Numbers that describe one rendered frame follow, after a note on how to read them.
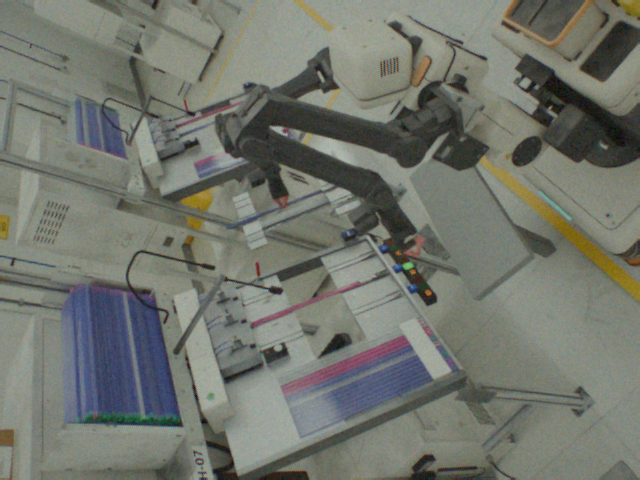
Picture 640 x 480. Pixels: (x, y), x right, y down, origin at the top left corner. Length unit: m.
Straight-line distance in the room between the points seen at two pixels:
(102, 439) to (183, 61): 5.08
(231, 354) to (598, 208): 1.33
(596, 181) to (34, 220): 2.28
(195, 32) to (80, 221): 3.76
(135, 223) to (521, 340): 1.82
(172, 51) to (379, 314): 4.73
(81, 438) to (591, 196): 1.75
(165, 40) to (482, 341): 4.62
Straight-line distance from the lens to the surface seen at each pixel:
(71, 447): 1.49
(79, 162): 2.61
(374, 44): 1.32
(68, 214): 2.63
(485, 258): 1.84
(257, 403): 1.69
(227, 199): 3.35
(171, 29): 6.00
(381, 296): 1.86
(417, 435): 1.92
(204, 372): 1.70
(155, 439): 1.53
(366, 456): 2.08
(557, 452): 2.34
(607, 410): 2.26
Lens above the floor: 2.07
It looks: 36 degrees down
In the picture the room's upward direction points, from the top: 73 degrees counter-clockwise
